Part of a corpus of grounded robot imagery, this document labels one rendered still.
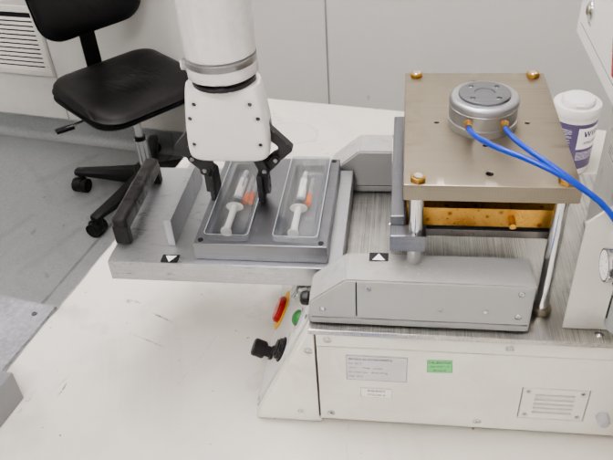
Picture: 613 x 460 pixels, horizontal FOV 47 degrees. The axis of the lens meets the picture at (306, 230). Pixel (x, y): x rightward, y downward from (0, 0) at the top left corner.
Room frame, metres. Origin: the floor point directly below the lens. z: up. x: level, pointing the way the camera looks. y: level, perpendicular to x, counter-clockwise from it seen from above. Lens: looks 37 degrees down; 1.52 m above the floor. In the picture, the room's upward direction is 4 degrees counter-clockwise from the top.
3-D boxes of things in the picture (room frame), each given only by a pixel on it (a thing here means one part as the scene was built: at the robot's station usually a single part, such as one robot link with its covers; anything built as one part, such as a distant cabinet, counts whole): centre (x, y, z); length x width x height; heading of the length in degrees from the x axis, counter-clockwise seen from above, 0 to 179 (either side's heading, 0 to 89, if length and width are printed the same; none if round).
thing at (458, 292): (0.60, -0.12, 0.96); 0.26 x 0.05 x 0.07; 81
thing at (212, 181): (0.77, 0.13, 1.03); 0.03 x 0.03 x 0.07; 81
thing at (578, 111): (1.17, -0.52, 0.82); 0.09 x 0.09 x 0.15
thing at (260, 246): (0.76, 0.04, 0.98); 0.20 x 0.17 x 0.03; 171
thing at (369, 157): (0.87, -0.17, 0.96); 0.25 x 0.05 x 0.07; 81
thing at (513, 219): (0.71, -0.21, 1.07); 0.22 x 0.17 x 0.10; 171
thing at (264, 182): (0.76, 0.04, 1.03); 0.03 x 0.03 x 0.07; 81
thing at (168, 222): (0.77, 0.09, 0.97); 0.30 x 0.22 x 0.08; 81
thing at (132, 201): (0.79, 0.23, 0.99); 0.15 x 0.02 x 0.04; 171
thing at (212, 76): (0.77, 0.09, 1.18); 0.09 x 0.08 x 0.03; 81
